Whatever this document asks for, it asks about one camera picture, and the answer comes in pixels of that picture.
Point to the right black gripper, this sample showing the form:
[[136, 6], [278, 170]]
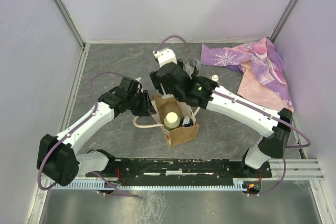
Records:
[[157, 82]]

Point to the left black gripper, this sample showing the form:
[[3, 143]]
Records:
[[147, 108]]

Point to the clear bottle dark cap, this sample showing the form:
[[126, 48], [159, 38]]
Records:
[[193, 67]]

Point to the brown canvas tote bag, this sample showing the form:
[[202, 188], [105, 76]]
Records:
[[163, 105]]

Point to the amber bottle white cap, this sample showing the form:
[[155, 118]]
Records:
[[215, 78]]

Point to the purple pink patterned cloth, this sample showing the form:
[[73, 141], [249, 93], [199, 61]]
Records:
[[263, 82]]

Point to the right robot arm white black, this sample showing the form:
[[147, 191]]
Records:
[[196, 91]]

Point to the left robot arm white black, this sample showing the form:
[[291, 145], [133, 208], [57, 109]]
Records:
[[58, 156]]

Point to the cream lid green jar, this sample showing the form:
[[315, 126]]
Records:
[[171, 121]]

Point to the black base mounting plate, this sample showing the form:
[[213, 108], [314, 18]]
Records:
[[181, 171]]

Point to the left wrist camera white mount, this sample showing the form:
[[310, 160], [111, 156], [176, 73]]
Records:
[[140, 86]]

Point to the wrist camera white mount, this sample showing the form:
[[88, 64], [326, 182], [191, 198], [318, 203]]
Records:
[[140, 86], [165, 56]]

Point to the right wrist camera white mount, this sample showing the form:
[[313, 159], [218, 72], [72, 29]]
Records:
[[165, 56]]

